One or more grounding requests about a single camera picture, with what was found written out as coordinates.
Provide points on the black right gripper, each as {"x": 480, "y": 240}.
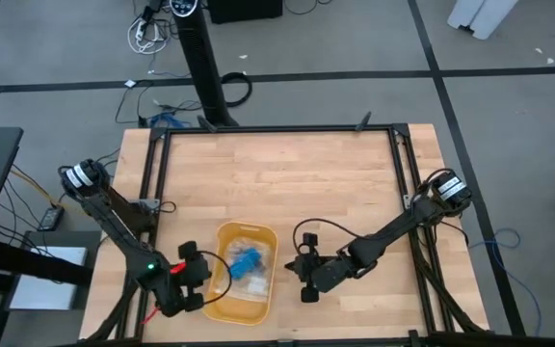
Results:
{"x": 325, "y": 274}

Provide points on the black aluminium table frame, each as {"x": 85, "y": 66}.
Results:
{"x": 282, "y": 129}

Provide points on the black power adapter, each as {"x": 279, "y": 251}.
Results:
{"x": 51, "y": 218}

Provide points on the black frame clamp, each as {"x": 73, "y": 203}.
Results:
{"x": 363, "y": 121}
{"x": 207, "y": 123}

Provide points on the grey and white box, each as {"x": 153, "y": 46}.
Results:
{"x": 46, "y": 294}

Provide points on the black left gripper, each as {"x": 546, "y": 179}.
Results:
{"x": 195, "y": 274}

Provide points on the white folded panel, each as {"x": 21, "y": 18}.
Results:
{"x": 482, "y": 17}

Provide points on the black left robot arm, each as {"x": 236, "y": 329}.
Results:
{"x": 113, "y": 221}

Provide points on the black floor box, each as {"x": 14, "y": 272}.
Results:
{"x": 244, "y": 9}

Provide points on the grey metal bracket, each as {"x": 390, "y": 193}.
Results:
{"x": 148, "y": 205}

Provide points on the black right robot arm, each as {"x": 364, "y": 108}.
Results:
{"x": 393, "y": 226}

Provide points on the clear plastic zip bag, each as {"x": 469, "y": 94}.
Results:
{"x": 258, "y": 289}

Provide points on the blue elastic bandage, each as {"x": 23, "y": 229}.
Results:
{"x": 245, "y": 264}

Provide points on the white power strip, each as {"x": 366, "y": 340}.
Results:
{"x": 140, "y": 31}

